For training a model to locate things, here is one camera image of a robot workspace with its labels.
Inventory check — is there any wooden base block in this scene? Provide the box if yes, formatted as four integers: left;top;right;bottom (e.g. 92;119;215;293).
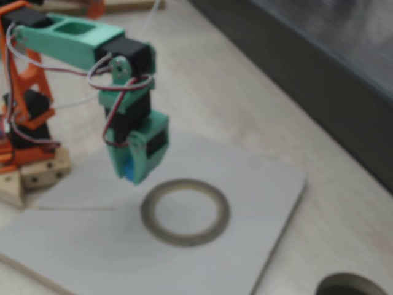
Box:
21;146;71;190

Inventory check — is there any long wooden plank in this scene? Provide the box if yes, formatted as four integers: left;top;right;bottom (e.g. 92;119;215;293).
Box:
39;0;165;18

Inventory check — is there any white laminated chipboard panel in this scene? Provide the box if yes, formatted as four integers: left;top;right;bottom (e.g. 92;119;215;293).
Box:
0;130;307;295

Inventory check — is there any grey ring of tape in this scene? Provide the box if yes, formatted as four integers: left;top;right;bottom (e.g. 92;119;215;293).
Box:
140;178;231;246

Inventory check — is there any blue cube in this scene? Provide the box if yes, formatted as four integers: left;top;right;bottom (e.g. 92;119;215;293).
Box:
122;158;136;183

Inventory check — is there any white usb cable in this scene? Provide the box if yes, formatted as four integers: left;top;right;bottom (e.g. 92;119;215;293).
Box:
53;0;162;110

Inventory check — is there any pale wooden base plank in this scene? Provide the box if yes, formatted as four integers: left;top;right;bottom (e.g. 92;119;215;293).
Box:
0;171;27;210

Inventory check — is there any ribbed glass desk partition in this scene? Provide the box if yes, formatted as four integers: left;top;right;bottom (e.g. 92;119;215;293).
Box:
187;0;393;197

